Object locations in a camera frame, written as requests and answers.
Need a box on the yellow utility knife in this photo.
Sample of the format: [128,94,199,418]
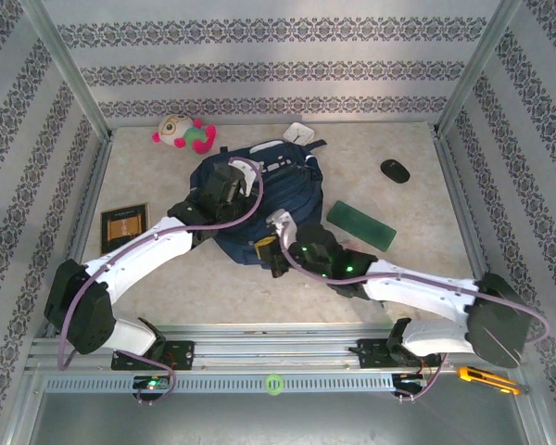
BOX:
[458,365,523,396]

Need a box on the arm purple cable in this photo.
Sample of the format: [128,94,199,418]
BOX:
[57,156,265,407]
[277,229,551,403]

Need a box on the white alarm clock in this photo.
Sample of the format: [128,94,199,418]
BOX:
[283,121,315,146]

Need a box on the slotted grey cable duct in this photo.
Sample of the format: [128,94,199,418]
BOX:
[41,373,395,395]

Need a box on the pink white plush toy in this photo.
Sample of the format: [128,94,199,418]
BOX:
[151,114,218,156]

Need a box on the aluminium frame post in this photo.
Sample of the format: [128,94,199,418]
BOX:
[433,0,524,140]
[20,0,117,143]

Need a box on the green tape ring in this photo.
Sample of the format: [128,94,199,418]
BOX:
[264,373,286,396]

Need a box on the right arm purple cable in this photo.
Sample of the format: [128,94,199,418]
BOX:
[277,229,551,403]

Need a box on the green pencil case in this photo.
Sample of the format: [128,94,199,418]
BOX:
[325,199,398,253]

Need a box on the aluminium table side rail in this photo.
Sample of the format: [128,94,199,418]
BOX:
[433,133,509,335]
[45,138,115,339]

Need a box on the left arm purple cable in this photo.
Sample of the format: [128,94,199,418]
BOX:
[57,156,265,407]

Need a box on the black computer mouse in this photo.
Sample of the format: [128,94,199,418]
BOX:
[380,159,411,185]

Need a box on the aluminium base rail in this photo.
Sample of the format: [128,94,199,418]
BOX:
[25,324,529,373]

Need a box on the brown black notebook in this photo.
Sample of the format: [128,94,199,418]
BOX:
[99,202,150,255]

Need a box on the navy blue backpack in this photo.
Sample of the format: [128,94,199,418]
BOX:
[188,138,328,267]

